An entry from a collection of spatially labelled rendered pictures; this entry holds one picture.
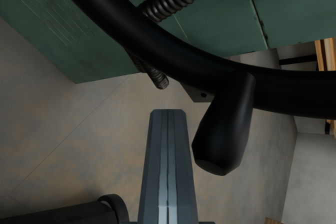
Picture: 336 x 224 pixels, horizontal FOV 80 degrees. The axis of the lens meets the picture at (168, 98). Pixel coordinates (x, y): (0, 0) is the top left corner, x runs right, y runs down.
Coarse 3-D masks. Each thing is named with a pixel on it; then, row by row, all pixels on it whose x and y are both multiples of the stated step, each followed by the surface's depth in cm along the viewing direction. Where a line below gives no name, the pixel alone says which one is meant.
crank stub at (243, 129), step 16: (240, 80) 11; (224, 96) 10; (240, 96) 10; (208, 112) 10; (224, 112) 10; (240, 112) 10; (208, 128) 9; (224, 128) 9; (240, 128) 9; (192, 144) 10; (208, 144) 9; (224, 144) 9; (240, 144) 9; (208, 160) 9; (224, 160) 9; (240, 160) 9
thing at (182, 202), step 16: (176, 112) 10; (176, 128) 9; (176, 144) 8; (176, 160) 8; (176, 176) 7; (192, 176) 7; (176, 192) 6; (192, 192) 7; (176, 208) 6; (192, 208) 6
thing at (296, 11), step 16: (256, 0) 26; (272, 0) 25; (288, 0) 24; (304, 0) 24; (320, 0) 23; (272, 16) 27; (288, 16) 26; (304, 16) 25; (320, 16) 24; (272, 32) 28; (288, 32) 27; (304, 32) 27; (320, 32) 26
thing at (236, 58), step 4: (228, 56) 41; (232, 56) 42; (236, 56) 43; (232, 60) 42; (236, 60) 43; (240, 60) 45; (184, 84) 41; (184, 88) 42; (188, 88) 42; (192, 88) 41; (188, 92) 43; (192, 92) 42; (196, 92) 42; (200, 92) 41; (192, 96) 43; (196, 96) 43; (200, 96) 42; (204, 96) 41; (208, 96) 41; (212, 96) 40; (192, 100) 45; (196, 100) 44; (200, 100) 43; (204, 100) 42; (208, 100) 42
